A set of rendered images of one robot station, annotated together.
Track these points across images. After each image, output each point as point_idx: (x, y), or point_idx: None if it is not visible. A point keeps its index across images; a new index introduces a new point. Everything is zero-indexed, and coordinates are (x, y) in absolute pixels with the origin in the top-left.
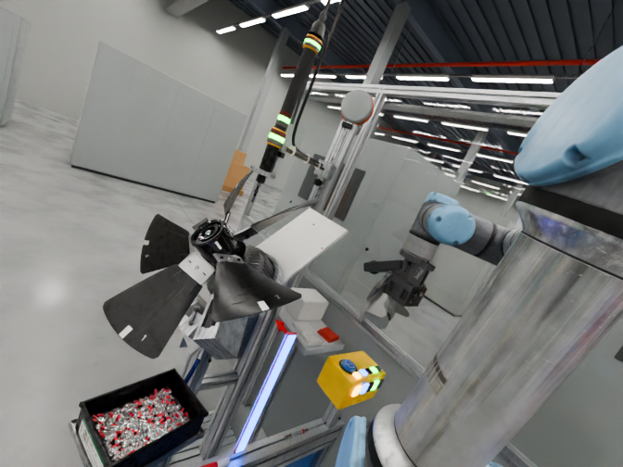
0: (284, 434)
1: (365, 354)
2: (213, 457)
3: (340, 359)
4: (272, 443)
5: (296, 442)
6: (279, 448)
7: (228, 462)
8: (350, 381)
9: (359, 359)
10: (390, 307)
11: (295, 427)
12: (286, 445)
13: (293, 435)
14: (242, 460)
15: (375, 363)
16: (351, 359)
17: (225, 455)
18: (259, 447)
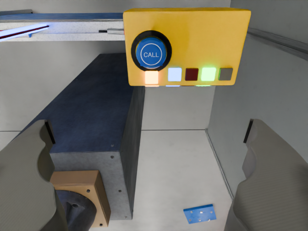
0: (102, 24)
1: (242, 26)
2: (17, 23)
3: (145, 32)
4: (85, 29)
5: (113, 39)
6: (90, 39)
7: (27, 37)
8: (129, 82)
9: (201, 40)
10: (246, 162)
11: (121, 21)
12: (99, 38)
13: (109, 33)
14: (47, 35)
15: (239, 58)
16: (179, 36)
17: (30, 25)
18: (68, 29)
